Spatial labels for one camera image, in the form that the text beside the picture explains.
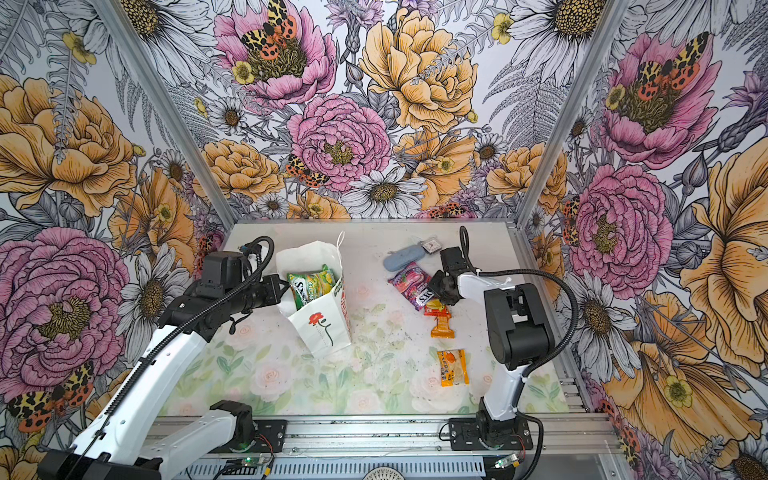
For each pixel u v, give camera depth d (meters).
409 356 0.88
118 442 0.38
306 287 0.78
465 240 0.82
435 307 0.95
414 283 0.99
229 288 0.57
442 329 0.92
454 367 0.84
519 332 0.50
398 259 1.11
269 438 0.73
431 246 1.12
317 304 0.70
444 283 0.76
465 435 0.74
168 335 0.46
